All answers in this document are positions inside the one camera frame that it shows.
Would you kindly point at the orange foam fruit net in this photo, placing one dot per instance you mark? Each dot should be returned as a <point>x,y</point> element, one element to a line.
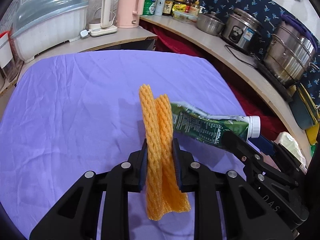
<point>162,193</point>

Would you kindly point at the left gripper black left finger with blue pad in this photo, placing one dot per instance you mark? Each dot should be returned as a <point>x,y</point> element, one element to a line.
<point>96,202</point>

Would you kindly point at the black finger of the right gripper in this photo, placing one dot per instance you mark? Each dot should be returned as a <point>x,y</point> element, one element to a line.
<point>240,149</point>

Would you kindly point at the white power plug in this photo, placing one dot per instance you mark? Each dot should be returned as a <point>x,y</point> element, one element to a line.
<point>84,33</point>

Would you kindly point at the large steel steamer pot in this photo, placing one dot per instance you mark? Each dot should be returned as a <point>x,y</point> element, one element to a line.
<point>290,52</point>

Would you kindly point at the green tin can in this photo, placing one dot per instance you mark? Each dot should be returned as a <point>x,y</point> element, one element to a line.
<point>149,7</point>

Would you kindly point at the white dish rack grey lid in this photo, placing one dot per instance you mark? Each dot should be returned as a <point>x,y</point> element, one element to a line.
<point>42,24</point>

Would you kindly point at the yellow seasoning packet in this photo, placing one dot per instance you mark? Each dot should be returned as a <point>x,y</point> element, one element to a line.
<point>180,7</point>

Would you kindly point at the white-lidded clear jar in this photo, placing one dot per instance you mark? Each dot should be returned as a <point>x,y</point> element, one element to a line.
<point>7,62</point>

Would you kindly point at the yellow oil bottle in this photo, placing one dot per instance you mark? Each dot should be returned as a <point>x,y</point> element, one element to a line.
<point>195,8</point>

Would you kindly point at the steel rice cooker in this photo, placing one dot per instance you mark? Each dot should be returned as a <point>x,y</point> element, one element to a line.
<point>241,30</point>

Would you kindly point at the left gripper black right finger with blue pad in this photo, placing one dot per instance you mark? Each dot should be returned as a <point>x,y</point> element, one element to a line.
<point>225,204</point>

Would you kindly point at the pink electric kettle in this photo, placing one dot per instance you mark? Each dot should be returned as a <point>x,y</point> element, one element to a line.
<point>128,13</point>

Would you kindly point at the dark green crushed milk carton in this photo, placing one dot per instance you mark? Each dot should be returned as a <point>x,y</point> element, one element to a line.
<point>209,129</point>

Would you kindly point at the white coffee maker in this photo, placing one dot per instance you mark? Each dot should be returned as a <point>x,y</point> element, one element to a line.
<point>101,17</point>

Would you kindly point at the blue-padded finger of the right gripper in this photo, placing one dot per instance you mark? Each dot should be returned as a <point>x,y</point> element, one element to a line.
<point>284,160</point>

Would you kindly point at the small steel pot with lid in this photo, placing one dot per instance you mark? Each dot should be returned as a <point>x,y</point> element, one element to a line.
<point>209,24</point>

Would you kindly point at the white thermos bottle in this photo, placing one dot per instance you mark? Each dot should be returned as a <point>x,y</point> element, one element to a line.
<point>159,7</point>

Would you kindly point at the dark soy sauce bottle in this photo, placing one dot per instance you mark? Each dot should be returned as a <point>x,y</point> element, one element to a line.
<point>167,7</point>

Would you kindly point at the white trash bag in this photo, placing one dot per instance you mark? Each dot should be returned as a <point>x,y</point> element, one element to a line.
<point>288,141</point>

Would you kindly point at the blue patterned curtain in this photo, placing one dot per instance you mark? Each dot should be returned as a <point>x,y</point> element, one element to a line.
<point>268,13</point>

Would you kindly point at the purple tablecloth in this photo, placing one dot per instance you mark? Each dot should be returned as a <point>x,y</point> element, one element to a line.
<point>72,113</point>

